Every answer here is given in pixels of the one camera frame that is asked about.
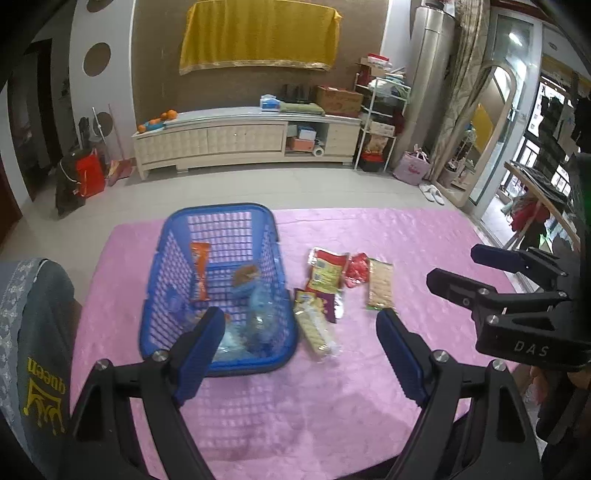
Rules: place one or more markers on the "green-edged cracker packet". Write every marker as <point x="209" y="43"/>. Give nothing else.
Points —
<point x="381" y="284"/>

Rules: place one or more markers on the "white paper roll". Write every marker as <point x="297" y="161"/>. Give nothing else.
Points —
<point x="318" y="150"/>

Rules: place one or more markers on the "cream television cabinet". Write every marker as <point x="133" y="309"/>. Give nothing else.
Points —
<point x="231" y="138"/>

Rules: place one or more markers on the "wooden drying rack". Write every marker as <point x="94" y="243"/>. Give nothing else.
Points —
<point x="535" y="184"/>

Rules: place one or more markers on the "red white box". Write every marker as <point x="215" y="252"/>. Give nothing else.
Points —
<point x="378" y="61"/>

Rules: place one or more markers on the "green folded cloth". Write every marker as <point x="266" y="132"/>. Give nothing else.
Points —
<point x="301" y="109"/>

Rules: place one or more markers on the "plate of oranges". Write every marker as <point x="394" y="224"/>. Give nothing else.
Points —
<point x="159" y="121"/>

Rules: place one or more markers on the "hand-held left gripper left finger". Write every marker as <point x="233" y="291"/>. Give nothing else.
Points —
<point x="201" y="350"/>

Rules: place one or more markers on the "plain round wall disc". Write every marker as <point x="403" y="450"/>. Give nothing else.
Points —
<point x="97" y="59"/>

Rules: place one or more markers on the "orange snack packet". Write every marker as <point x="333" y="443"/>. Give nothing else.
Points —
<point x="201" y="270"/>

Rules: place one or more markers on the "red garment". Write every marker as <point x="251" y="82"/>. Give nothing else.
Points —
<point x="528" y="217"/>

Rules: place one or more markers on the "glass sliding door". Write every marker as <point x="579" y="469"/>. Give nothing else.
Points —
<point x="512" y="46"/>

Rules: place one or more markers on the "white shelf rack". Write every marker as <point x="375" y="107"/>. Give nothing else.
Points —
<point x="381" y="124"/>

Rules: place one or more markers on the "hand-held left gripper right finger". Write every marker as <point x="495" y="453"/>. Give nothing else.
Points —
<point x="399" y="355"/>

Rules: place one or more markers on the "pink bag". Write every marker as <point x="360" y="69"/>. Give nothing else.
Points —
<point x="412" y="167"/>

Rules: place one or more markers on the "clear cracker packet purple label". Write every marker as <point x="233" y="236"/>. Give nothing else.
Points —
<point x="316" y="330"/>

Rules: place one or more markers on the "silver tower air conditioner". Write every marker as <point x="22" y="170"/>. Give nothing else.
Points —
<point x="429" y="78"/>

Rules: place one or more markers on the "dark doorway frame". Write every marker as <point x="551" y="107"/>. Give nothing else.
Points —
<point x="44" y="115"/>

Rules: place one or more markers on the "boxes in cabinet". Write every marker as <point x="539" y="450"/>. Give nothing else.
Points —
<point x="302" y="138"/>

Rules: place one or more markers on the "brown cardboard box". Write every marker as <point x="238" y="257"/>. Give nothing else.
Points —
<point x="339" y="101"/>

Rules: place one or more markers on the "blue snack packet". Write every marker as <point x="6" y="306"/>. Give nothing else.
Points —
<point x="263" y="316"/>
<point x="231" y="341"/>

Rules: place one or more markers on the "blue tissue box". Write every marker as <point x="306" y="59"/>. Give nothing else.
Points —
<point x="270" y="104"/>

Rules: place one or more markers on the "hanging dark clothes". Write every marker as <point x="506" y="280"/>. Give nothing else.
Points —
<point x="556" y="138"/>

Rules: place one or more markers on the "white mop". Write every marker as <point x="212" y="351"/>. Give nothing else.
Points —
<point x="98" y="129"/>

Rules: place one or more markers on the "grey cover yellow print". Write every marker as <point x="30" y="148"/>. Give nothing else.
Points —
<point x="32" y="369"/>

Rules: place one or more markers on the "pink tablecloth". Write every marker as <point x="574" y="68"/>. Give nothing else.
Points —
<point x="323" y="406"/>

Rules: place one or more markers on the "red bag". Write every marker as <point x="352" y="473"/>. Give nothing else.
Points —
<point x="91" y="174"/>

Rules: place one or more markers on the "patterned beige curtain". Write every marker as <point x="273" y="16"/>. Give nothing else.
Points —
<point x="464" y="92"/>

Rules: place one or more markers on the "yellow cloth cover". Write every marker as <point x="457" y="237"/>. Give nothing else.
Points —
<point x="258" y="37"/>

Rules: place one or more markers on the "white slippers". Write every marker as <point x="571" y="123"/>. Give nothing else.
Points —
<point x="431" y="194"/>

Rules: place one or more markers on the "blue plastic basket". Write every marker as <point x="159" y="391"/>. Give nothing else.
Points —
<point x="159" y="286"/>

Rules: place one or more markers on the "broom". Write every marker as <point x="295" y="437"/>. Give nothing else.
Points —
<point x="121" y="170"/>

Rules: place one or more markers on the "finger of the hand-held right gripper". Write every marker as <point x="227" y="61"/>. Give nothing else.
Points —
<point x="496" y="256"/>
<point x="455" y="286"/>

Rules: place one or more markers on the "black bag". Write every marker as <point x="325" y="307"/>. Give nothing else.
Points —
<point x="67" y="189"/>

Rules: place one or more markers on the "arched standing mirror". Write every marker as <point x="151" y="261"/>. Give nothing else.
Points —
<point x="489" y="138"/>

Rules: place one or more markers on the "dark wooden door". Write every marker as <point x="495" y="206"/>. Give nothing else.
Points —
<point x="9" y="184"/>

